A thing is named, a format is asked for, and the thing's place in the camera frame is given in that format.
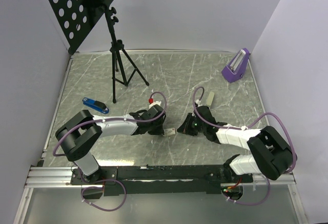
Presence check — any blue black stapler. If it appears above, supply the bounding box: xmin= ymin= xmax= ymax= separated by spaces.
xmin=82 ymin=97 xmax=109 ymax=114

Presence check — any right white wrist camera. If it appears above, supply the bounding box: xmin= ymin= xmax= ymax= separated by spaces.
xmin=194 ymin=99 xmax=203 ymax=108

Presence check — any black perforated music stand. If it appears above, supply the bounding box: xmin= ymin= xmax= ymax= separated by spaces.
xmin=48 ymin=0 xmax=146 ymax=93

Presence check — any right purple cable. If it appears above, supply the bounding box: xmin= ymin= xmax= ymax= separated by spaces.
xmin=192 ymin=87 xmax=298 ymax=206

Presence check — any purple cable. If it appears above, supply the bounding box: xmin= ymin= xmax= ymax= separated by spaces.
xmin=52 ymin=92 xmax=167 ymax=212
xmin=192 ymin=87 xmax=298 ymax=206

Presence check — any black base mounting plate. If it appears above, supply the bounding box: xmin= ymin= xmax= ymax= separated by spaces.
xmin=70 ymin=165 xmax=253 ymax=199

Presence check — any purple metronome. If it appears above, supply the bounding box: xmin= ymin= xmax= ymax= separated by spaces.
xmin=221 ymin=48 xmax=250 ymax=83

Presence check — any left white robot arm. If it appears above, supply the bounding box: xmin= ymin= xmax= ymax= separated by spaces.
xmin=55 ymin=104 xmax=166 ymax=184

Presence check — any small white staple box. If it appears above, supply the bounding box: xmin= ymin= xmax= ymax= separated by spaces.
xmin=164 ymin=128 xmax=176 ymax=136

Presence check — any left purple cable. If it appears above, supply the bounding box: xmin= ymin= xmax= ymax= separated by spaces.
xmin=52 ymin=92 xmax=167 ymax=212

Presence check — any aluminium rail frame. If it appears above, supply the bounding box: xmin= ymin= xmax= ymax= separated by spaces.
xmin=15 ymin=167 xmax=309 ymax=223

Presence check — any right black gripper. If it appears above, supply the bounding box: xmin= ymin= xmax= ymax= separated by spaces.
xmin=177 ymin=112 xmax=207 ymax=136

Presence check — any beige white stapler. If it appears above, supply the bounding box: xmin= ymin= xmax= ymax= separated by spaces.
xmin=206 ymin=91 xmax=215 ymax=108

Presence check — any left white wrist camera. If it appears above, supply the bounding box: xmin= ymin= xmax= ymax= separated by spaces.
xmin=149 ymin=98 xmax=161 ymax=109

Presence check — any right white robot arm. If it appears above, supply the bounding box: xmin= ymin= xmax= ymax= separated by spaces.
xmin=177 ymin=106 xmax=297 ymax=182

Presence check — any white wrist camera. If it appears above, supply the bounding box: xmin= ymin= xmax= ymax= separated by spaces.
xmin=194 ymin=99 xmax=203 ymax=108
xmin=149 ymin=98 xmax=161 ymax=109

